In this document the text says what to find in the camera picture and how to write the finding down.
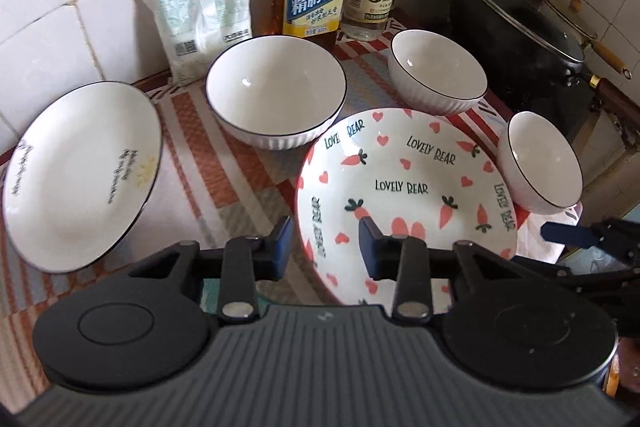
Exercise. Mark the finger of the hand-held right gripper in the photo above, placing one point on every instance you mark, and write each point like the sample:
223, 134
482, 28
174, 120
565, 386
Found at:
565, 234
600, 281

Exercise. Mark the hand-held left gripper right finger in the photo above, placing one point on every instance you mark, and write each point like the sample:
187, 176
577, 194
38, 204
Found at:
367, 249

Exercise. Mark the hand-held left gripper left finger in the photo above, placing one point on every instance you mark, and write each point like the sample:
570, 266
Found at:
284, 252

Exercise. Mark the white plastic sheet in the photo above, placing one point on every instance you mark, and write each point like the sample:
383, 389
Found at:
537, 237

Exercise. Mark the white plate with small print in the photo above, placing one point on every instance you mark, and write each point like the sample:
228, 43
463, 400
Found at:
75, 182

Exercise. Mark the glass wok lid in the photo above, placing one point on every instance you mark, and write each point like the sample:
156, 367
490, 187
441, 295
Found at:
520, 17

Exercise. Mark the large white ribbed bowl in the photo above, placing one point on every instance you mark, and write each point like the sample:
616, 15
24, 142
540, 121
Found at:
275, 82

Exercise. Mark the carrot and heart print plate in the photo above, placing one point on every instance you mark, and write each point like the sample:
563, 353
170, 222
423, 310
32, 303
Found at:
400, 167

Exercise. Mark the small white ribbed bowl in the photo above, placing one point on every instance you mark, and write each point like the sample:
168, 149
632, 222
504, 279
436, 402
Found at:
540, 157

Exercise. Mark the striped checkered table mat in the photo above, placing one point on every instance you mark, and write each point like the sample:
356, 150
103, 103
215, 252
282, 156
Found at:
225, 177

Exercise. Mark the medium white ribbed bowl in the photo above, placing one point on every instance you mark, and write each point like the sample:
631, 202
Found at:
430, 62

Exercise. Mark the black wok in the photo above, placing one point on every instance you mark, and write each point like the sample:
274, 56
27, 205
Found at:
492, 57

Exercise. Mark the white and green plastic bag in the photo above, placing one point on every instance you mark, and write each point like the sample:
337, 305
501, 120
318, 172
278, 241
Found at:
190, 7

